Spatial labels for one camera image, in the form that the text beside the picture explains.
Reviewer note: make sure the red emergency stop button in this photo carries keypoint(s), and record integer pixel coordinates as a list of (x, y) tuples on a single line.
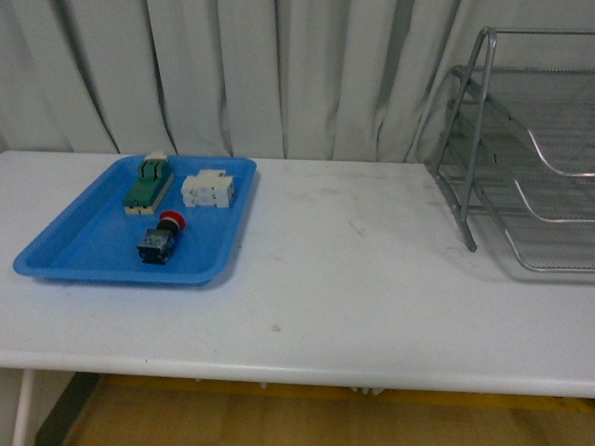
[(157, 245)]

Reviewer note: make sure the silver mesh paper rack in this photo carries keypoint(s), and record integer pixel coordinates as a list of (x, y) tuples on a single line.
[(518, 145)]

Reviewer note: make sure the white circuit breaker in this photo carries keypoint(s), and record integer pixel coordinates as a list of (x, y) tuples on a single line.
[(210, 187)]

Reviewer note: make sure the white curtain backdrop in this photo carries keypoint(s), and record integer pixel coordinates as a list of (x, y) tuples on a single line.
[(317, 80)]

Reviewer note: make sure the blue plastic tray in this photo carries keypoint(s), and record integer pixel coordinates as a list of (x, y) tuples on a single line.
[(95, 240)]

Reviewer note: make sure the white table leg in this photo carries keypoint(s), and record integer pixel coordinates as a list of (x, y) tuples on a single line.
[(24, 408)]

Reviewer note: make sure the green knife switch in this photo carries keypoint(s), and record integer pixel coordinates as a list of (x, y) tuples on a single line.
[(154, 178)]

